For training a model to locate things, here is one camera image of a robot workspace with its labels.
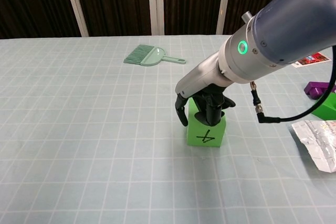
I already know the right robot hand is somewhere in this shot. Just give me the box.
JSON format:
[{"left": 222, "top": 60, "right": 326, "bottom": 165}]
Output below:
[{"left": 174, "top": 51, "right": 237, "bottom": 127}]

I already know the green numbered foam die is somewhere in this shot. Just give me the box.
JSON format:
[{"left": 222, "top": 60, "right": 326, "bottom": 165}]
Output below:
[{"left": 186, "top": 97, "right": 227, "bottom": 147}]

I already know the light blue grid tablecloth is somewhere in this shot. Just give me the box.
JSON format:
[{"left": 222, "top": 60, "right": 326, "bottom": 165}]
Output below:
[{"left": 0, "top": 33, "right": 336, "bottom": 224}]

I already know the mint green hand brush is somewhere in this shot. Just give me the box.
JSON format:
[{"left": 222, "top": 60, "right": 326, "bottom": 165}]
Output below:
[{"left": 123, "top": 44, "right": 187, "bottom": 67}]

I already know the purple toy building block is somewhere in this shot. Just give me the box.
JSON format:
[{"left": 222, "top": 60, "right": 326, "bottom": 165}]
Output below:
[{"left": 303, "top": 81, "right": 336, "bottom": 101}]

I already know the red printed card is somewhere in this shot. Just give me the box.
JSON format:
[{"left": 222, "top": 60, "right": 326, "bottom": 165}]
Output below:
[{"left": 291, "top": 52, "right": 331, "bottom": 67}]

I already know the green toy building block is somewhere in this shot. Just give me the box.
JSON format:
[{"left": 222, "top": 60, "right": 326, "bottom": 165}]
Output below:
[{"left": 311, "top": 92, "right": 336, "bottom": 119}]

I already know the crumpled silver snack packet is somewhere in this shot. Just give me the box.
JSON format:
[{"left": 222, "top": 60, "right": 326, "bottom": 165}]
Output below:
[{"left": 289, "top": 119, "right": 336, "bottom": 174}]

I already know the white partition frame post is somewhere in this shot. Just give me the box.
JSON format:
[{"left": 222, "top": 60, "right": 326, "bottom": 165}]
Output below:
[
  {"left": 216, "top": 0, "right": 234, "bottom": 35},
  {"left": 146, "top": 0, "right": 165, "bottom": 36},
  {"left": 61, "top": 0, "right": 89, "bottom": 37}
]

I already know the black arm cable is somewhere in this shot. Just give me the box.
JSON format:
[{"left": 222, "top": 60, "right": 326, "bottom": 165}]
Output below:
[{"left": 249, "top": 37, "right": 336, "bottom": 124}]

